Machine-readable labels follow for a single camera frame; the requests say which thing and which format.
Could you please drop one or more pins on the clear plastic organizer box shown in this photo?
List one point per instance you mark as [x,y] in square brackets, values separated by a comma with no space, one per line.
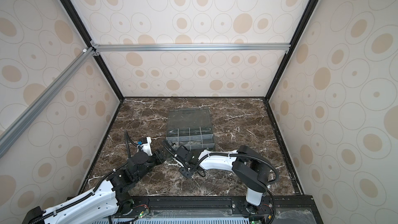
[190,127]

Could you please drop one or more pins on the black left corner post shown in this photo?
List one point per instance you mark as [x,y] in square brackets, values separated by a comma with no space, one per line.
[83,32]

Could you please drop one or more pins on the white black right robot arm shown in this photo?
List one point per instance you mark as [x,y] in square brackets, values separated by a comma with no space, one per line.
[256,172]

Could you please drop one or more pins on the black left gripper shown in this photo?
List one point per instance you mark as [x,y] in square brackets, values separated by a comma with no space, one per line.
[162,157]

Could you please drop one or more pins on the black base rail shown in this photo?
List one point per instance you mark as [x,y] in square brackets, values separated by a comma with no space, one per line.
[219,210]

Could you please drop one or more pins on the horizontal aluminium frame bar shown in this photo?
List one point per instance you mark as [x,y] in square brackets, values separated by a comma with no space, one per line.
[193,47]

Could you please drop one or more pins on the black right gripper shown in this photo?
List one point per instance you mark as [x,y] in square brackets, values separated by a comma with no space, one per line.
[185,174]

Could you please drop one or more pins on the diagonal aluminium frame bar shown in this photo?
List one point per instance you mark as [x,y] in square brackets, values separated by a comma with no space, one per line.
[17,128]

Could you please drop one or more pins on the black right corner post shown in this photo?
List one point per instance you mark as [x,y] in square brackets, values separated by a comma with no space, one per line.
[302,24]

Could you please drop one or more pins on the black corner post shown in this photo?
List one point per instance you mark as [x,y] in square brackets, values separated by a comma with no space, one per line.
[302,24]
[83,32]

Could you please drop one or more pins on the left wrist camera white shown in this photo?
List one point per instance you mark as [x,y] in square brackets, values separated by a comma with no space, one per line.
[144,144]

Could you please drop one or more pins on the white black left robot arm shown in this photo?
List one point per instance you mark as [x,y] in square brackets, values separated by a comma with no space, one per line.
[109,197]

